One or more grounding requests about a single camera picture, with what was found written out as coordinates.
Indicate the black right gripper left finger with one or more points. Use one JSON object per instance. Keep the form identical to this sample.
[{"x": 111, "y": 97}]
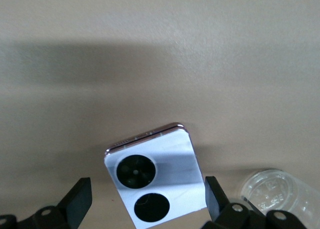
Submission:
[{"x": 72, "y": 204}]

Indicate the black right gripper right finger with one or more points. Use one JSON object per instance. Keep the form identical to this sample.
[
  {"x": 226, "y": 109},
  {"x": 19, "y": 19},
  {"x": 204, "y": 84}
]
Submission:
[{"x": 220, "y": 209}]

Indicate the white box with black dots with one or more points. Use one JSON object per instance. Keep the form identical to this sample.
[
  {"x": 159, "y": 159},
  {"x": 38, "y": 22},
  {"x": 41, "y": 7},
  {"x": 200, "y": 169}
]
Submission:
[{"x": 160, "y": 174}]

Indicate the clear plastic cup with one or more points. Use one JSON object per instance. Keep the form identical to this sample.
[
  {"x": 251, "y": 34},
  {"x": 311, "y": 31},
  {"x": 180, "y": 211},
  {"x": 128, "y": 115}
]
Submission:
[{"x": 277, "y": 191}]

